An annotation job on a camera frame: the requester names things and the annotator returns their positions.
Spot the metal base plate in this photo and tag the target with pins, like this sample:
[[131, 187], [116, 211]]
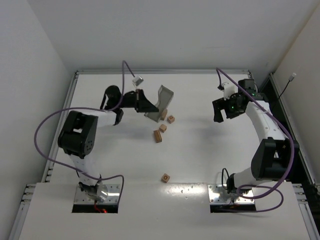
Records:
[[218, 196], [107, 194]]

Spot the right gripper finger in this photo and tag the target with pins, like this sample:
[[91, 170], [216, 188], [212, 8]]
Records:
[[217, 107], [229, 109]]

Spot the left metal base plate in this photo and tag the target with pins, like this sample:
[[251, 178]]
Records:
[[107, 194]]

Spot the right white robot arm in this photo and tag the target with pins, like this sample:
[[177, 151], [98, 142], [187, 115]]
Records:
[[275, 150]]

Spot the long wood block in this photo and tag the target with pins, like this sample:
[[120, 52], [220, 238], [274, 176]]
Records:
[[157, 136]]

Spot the wood cube red letter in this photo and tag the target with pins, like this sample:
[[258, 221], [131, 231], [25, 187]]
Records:
[[171, 119]]

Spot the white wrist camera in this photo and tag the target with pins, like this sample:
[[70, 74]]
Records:
[[228, 90], [137, 80]]

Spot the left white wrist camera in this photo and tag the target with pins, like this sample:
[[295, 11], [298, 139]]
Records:
[[137, 80]]

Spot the aluminium table frame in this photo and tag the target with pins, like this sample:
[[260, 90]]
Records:
[[193, 151]]

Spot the wood cube letter O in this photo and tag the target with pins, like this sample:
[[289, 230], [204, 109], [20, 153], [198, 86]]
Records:
[[165, 178]]

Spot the grey plastic tray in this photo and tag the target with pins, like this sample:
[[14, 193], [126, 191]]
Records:
[[165, 96]]

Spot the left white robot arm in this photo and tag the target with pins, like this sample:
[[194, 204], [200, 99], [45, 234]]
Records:
[[78, 133]]

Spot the plain wood cube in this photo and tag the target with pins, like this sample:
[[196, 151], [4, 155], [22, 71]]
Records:
[[162, 128]]

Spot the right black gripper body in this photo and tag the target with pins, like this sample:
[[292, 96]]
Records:
[[222, 105]]

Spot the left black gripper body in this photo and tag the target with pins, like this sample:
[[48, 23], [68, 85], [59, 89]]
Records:
[[137, 100]]

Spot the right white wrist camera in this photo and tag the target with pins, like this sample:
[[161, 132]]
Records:
[[228, 90]]

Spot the wood cube letter D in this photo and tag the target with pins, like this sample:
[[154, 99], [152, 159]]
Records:
[[164, 114]]

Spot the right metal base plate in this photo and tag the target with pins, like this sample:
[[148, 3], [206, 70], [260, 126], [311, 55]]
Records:
[[218, 196]]

